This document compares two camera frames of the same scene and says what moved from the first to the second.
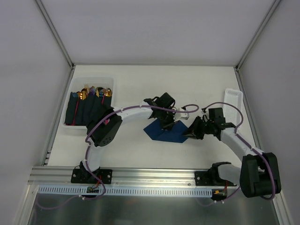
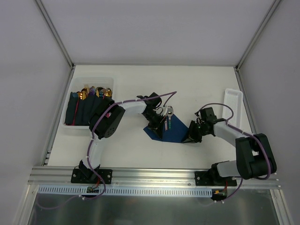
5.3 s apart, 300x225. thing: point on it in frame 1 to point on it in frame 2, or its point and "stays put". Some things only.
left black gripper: [167, 119] to [154, 120]
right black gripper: [200, 128] stays put
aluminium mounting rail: [49, 176] stays put
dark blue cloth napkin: [155, 130] stays put
